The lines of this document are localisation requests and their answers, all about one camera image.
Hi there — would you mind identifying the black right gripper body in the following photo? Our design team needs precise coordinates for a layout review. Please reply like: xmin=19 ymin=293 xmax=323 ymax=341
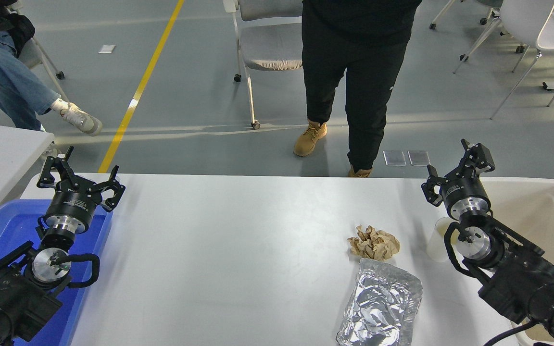
xmin=438 ymin=169 xmax=491 ymax=208

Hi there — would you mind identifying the white plastic chair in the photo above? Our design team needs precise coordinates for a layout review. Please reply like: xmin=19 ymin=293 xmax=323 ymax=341
xmin=490 ymin=0 xmax=554 ymax=121

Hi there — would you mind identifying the seated person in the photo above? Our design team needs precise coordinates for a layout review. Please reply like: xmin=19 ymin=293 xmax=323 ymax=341
xmin=0 ymin=0 xmax=103 ymax=159

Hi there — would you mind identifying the blue plastic tray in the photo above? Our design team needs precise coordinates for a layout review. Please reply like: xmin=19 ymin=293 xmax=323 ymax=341
xmin=0 ymin=199 xmax=114 ymax=346

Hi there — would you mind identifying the tan paper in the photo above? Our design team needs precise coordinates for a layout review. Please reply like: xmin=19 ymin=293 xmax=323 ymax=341
xmin=347 ymin=225 xmax=401 ymax=262

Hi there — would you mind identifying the grey chair with casters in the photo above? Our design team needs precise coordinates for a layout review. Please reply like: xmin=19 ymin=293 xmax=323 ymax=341
xmin=428 ymin=0 xmax=528 ymax=75

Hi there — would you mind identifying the foil tray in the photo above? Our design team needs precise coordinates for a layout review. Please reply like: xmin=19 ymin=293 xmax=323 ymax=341
xmin=336 ymin=258 xmax=423 ymax=346

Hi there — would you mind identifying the large pale plastic bin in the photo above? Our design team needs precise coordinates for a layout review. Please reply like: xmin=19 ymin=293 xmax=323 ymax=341
xmin=480 ymin=177 xmax=554 ymax=346

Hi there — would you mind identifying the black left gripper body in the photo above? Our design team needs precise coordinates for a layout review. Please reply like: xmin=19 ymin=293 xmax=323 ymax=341
xmin=45 ymin=185 xmax=101 ymax=226

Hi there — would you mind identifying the white paper cup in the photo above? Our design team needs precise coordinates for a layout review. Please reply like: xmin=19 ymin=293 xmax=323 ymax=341
xmin=426 ymin=217 xmax=458 ymax=263

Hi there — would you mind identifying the standing person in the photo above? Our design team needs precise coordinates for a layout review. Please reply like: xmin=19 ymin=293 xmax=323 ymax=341
xmin=293 ymin=0 xmax=423 ymax=178

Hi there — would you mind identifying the grey padded rolling chair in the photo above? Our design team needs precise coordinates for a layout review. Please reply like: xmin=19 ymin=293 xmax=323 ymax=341
xmin=223 ymin=0 xmax=304 ymax=130

